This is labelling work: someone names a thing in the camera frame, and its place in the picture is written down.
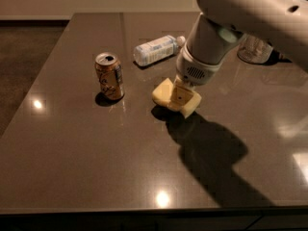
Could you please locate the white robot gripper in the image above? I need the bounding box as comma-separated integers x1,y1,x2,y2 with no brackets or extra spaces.
169,43,222,107

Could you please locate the yellow wavy sponge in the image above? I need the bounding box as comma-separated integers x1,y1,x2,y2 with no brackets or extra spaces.
152,78,202,118

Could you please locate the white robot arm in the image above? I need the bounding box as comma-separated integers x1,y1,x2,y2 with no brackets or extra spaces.
170,0,308,109

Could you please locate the orange soda can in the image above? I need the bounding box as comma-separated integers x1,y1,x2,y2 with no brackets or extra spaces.
94,52,124,101

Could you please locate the clear plastic water bottle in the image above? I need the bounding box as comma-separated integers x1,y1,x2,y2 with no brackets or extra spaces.
133,35,186,66

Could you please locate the wire mesh cup holder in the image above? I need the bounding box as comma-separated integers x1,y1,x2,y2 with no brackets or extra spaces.
237,36,273,64

